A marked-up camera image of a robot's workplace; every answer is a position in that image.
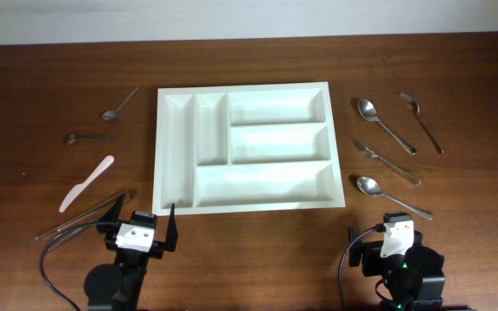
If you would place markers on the long steel tongs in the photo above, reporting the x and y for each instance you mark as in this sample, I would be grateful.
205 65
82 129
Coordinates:
90 214

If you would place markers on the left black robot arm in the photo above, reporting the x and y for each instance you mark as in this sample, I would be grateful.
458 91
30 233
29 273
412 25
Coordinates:
117 285

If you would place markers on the pink plastic knife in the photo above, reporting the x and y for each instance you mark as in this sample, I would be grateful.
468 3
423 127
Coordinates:
79 188

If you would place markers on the small dark teaspoon lower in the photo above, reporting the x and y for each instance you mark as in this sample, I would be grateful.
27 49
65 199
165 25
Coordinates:
73 138

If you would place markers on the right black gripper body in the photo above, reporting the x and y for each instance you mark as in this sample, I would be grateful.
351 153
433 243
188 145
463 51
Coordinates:
370 253

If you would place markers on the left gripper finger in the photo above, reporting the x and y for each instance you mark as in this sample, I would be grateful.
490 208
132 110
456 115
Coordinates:
109 220
172 232

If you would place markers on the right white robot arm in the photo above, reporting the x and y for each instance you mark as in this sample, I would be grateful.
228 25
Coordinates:
418 285

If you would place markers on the steel fork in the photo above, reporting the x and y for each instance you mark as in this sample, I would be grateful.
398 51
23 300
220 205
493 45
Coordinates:
422 122
368 153

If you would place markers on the steel tablespoon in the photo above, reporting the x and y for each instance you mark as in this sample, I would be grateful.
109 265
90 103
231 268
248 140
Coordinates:
371 188
367 110

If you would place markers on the small steel teaspoon upper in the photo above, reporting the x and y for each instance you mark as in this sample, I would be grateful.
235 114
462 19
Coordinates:
113 114

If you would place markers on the white plastic cutlery tray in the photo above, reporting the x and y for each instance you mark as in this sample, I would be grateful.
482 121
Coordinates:
235 149

